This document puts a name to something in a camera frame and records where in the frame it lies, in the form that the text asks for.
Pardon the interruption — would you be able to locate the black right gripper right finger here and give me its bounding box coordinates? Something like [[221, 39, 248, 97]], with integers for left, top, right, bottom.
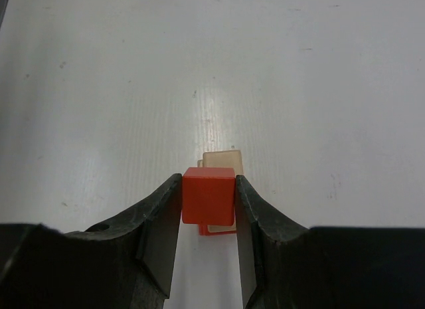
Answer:
[[235, 175, 424, 308]]

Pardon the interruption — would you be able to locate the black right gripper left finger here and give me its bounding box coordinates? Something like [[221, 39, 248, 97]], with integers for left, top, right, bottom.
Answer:
[[1, 173, 182, 308]]

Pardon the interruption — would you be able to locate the plain red wood block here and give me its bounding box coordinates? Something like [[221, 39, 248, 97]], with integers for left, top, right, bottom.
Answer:
[[182, 167, 236, 226]]

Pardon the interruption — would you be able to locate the long natural wood block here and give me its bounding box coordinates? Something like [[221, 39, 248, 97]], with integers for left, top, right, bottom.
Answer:
[[202, 149, 244, 226]]

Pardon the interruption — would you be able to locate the red cube letter R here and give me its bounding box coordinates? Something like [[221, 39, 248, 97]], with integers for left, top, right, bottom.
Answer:
[[198, 225, 236, 236]]

